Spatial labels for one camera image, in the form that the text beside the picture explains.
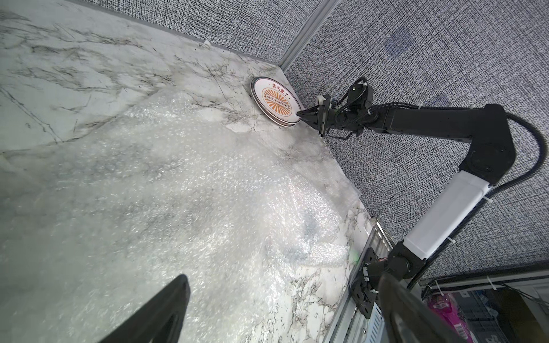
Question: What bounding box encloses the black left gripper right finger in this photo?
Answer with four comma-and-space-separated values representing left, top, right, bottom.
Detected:
379, 274, 465, 343

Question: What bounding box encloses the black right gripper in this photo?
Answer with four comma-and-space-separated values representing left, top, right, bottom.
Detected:
297, 99, 373, 137

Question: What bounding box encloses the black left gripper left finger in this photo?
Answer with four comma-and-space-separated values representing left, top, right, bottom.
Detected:
102, 274, 191, 343

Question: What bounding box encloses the clear bubble wrap sheet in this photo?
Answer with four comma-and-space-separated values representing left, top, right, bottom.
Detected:
1, 89, 359, 342

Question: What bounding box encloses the orange sunburst dinner plate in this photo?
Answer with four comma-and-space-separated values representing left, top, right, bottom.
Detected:
250, 84, 296, 127

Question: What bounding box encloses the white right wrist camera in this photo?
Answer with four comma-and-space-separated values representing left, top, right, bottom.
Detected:
317, 95, 332, 110

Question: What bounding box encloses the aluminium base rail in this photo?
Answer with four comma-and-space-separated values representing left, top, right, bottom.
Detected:
323, 217, 395, 342

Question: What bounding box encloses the aluminium cage frame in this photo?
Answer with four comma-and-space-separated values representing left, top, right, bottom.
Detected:
278, 0, 341, 72

